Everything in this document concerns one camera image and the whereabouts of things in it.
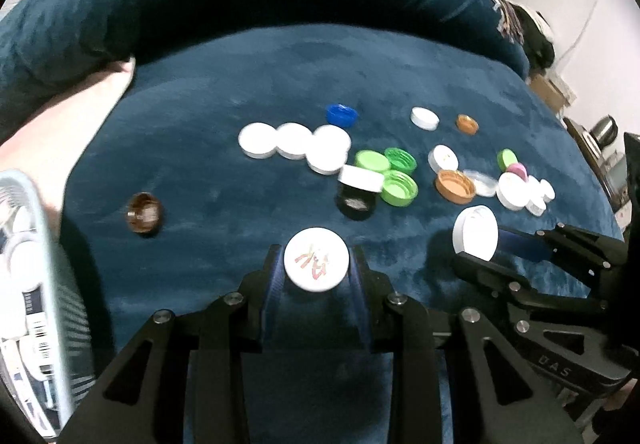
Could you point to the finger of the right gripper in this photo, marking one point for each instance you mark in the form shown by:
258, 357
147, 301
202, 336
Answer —
486, 275
558, 244

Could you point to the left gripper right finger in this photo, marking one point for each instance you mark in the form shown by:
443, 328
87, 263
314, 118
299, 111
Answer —
495, 396

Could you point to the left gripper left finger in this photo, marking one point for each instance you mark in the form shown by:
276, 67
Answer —
181, 375

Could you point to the large white cap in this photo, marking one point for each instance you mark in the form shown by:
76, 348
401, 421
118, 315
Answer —
512, 191
476, 232

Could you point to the clear silver rimmed lid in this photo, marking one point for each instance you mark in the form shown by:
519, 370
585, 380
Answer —
485, 185

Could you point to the white cap printed top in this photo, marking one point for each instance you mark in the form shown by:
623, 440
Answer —
316, 259

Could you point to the small white cap cluster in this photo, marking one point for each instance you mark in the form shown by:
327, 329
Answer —
541, 193

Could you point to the pink small cap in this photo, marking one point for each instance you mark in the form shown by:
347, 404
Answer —
518, 169

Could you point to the large orange cap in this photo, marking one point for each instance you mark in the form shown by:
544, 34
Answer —
455, 187

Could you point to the light green small cap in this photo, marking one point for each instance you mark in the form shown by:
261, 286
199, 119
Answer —
505, 158

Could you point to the white cap centre right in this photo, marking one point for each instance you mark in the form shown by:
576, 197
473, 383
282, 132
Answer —
442, 158

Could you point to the green cap open near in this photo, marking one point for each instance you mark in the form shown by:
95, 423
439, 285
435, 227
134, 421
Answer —
399, 189

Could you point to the green cap open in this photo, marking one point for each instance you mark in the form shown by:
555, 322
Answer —
399, 189
400, 160

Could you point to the blue mesh basket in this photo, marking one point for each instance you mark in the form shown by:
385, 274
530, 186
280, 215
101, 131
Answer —
46, 349

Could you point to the green cap open far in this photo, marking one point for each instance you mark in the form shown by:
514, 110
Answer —
400, 160

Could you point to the small orange cap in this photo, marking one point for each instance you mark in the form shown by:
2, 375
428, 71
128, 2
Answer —
467, 124

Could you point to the white black jar lid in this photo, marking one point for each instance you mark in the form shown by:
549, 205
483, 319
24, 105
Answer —
357, 191

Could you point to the brown bottle cap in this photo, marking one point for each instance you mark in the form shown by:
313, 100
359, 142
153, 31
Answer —
144, 214

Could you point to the green cap solid top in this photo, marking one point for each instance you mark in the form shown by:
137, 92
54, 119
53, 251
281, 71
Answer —
372, 161

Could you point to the white cap lone top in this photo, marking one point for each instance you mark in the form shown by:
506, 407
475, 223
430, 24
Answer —
424, 118

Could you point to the blue bottle cap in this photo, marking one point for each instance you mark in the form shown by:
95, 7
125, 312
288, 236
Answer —
341, 115

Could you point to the blue plush bed cover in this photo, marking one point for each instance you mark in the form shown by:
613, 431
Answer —
174, 134

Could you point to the white cap far left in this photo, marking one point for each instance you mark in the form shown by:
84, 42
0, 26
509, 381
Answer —
258, 140

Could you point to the pink bed sheet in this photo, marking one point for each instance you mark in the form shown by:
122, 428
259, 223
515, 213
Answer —
47, 148

